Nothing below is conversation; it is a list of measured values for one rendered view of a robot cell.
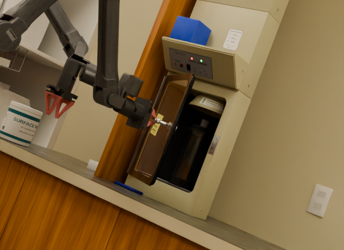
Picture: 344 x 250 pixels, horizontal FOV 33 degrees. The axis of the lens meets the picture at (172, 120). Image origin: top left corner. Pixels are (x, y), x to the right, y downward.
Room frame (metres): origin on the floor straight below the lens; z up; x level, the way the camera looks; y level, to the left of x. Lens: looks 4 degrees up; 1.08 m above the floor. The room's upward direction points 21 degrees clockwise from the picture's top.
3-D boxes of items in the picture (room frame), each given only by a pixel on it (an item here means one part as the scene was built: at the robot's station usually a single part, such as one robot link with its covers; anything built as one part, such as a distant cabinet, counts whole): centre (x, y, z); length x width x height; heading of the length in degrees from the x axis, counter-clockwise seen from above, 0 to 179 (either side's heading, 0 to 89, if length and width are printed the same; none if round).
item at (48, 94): (2.02, 0.40, 1.13); 0.07 x 0.07 x 0.09; 55
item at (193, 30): (2.13, 0.05, 1.55); 0.10 x 0.10 x 0.09; 55
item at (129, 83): (1.84, 0.19, 1.24); 0.12 x 0.09 x 0.11; 133
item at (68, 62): (2.03, 0.39, 1.27); 0.07 x 0.06 x 0.07; 112
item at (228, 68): (2.08, -0.02, 1.46); 0.32 x 0.11 x 0.10; 55
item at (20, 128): (2.32, 0.55, 1.01); 0.13 x 0.13 x 0.15
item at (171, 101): (2.06, 0.03, 1.19); 0.30 x 0.01 x 0.40; 18
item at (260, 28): (2.23, -0.12, 1.32); 0.32 x 0.25 x 0.77; 55
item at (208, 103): (2.20, -0.12, 1.34); 0.18 x 0.18 x 0.05
